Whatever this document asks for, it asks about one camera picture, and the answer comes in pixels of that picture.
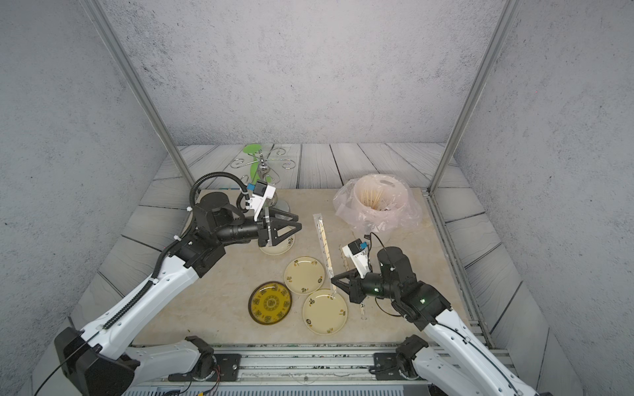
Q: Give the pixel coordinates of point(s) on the right aluminium frame post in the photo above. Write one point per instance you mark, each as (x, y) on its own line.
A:
(487, 64)

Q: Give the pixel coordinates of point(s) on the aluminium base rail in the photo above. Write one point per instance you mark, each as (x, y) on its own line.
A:
(326, 369)

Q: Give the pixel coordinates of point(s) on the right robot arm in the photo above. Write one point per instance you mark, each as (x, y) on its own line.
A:
(479, 371)

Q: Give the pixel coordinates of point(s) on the left aluminium frame post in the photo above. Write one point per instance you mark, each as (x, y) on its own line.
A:
(109, 37)

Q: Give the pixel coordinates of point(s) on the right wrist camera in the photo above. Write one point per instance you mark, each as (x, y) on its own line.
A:
(357, 253)

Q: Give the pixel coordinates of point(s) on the yellow patterned plate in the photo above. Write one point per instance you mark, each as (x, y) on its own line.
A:
(270, 303)

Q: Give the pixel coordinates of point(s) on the cream floral plate middle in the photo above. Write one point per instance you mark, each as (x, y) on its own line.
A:
(304, 275)

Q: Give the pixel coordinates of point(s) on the cream floral plate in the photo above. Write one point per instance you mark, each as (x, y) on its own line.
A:
(325, 312)
(304, 275)

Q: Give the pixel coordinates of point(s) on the aluminium frame post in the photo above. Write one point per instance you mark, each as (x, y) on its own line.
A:
(487, 64)
(109, 37)

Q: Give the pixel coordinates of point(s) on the cream floral plate front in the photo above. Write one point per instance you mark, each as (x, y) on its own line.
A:
(325, 312)

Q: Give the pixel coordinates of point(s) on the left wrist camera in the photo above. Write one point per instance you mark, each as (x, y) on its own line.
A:
(259, 193)

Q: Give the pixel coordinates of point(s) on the white bucket with pink bag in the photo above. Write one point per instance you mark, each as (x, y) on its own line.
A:
(379, 204)

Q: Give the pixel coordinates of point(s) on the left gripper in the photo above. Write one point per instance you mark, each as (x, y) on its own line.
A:
(266, 235)

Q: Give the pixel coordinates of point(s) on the cream plate with black spot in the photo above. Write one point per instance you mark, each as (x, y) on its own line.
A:
(279, 249)

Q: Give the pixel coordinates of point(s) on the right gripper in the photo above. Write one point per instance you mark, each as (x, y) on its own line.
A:
(355, 288)

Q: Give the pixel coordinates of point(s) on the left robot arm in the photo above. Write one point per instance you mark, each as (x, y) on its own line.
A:
(99, 359)

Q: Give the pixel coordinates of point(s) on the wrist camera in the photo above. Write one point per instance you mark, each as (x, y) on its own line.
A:
(259, 193)
(357, 253)

